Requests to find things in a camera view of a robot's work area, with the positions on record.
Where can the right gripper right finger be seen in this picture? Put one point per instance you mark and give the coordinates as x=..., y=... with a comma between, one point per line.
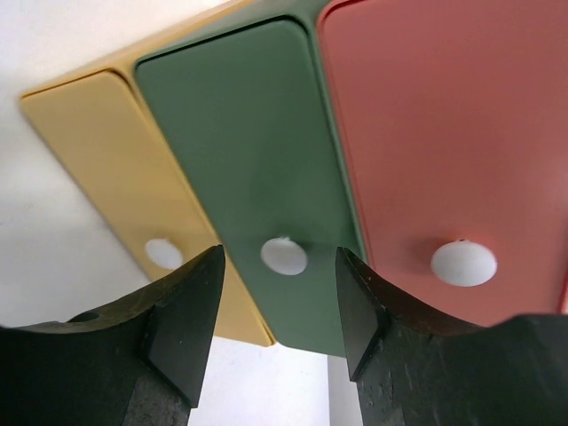
x=415, y=365

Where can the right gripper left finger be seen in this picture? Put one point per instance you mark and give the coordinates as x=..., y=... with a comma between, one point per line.
x=139, y=360

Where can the orange drawer box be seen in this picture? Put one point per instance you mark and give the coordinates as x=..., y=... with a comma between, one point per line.
x=453, y=120

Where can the green drawer box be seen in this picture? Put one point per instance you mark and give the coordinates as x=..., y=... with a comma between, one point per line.
x=244, y=106

